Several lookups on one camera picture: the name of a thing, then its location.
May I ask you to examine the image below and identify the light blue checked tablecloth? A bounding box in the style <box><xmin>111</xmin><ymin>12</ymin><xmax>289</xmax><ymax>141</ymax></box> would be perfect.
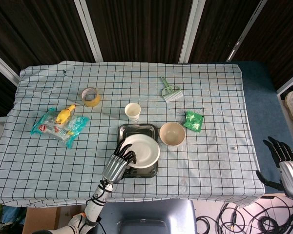
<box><xmin>0</xmin><ymin>60</ymin><xmax>266</xmax><ymax>208</ymax></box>

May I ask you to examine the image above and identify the yellow packing tape roll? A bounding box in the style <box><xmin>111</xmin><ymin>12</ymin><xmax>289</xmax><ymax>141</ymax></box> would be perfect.
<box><xmin>81</xmin><ymin>87</ymin><xmax>102</xmax><ymax>108</ymax></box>

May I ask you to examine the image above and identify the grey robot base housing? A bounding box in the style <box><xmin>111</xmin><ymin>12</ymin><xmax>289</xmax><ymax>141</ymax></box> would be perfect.
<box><xmin>92</xmin><ymin>198</ymin><xmax>198</xmax><ymax>234</ymax></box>

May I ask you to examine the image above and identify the beige round bowl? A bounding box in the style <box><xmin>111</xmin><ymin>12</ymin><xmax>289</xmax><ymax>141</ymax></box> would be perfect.
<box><xmin>159</xmin><ymin>121</ymin><xmax>186</xmax><ymax>147</ymax></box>

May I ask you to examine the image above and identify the white partition frame post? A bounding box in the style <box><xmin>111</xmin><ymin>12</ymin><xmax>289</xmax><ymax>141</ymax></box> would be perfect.
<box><xmin>226</xmin><ymin>0</ymin><xmax>268</xmax><ymax>61</ymax></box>
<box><xmin>179</xmin><ymin>0</ymin><xmax>206</xmax><ymax>63</ymax></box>
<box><xmin>74</xmin><ymin>0</ymin><xmax>103</xmax><ymax>61</ymax></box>
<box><xmin>277</xmin><ymin>73</ymin><xmax>293</xmax><ymax>96</ymax></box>
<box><xmin>0</xmin><ymin>47</ymin><xmax>20</xmax><ymax>86</ymax></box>

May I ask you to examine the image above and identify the white round plate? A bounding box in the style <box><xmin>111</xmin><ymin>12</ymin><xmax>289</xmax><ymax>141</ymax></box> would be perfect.
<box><xmin>122</xmin><ymin>134</ymin><xmax>161</xmax><ymax>169</ymax></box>

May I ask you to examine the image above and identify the green foil sachet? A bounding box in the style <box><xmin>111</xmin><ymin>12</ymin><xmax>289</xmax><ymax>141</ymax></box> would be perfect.
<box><xmin>183</xmin><ymin>110</ymin><xmax>205</xmax><ymax>133</ymax></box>

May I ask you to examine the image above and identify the brown cardboard box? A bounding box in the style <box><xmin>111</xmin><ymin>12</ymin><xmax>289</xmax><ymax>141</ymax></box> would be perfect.
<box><xmin>22</xmin><ymin>207</ymin><xmax>62</xmax><ymax>232</ymax></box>

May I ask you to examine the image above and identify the white paper cup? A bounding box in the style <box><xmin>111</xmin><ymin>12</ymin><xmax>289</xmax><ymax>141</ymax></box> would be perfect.
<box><xmin>125</xmin><ymin>102</ymin><xmax>141</xmax><ymax>122</ymax></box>

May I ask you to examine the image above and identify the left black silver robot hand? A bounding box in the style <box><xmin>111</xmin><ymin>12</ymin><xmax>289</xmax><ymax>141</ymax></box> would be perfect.
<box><xmin>102</xmin><ymin>139</ymin><xmax>137</xmax><ymax>184</ymax></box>

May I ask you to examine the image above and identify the black floor cable tangle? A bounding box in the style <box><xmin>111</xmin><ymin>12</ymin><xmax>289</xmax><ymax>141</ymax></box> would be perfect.
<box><xmin>196</xmin><ymin>195</ymin><xmax>293</xmax><ymax>234</ymax></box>

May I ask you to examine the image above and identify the blue clear snack package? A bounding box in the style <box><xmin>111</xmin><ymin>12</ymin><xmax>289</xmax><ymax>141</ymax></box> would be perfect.
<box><xmin>30</xmin><ymin>108</ymin><xmax>90</xmax><ymax>149</ymax></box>

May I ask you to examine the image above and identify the yellow rubber chicken toy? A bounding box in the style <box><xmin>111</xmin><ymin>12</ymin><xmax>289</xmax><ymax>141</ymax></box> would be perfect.
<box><xmin>54</xmin><ymin>104</ymin><xmax>77</xmax><ymax>125</ymax></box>

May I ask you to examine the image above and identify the green small hand brush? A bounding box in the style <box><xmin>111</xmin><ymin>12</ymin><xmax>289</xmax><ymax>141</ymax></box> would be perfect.
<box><xmin>160</xmin><ymin>76</ymin><xmax>183</xmax><ymax>103</ymax></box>

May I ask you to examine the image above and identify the black metal rectangular tray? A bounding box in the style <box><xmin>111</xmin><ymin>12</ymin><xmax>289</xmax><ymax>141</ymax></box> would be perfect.
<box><xmin>118</xmin><ymin>123</ymin><xmax>159</xmax><ymax>178</ymax></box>

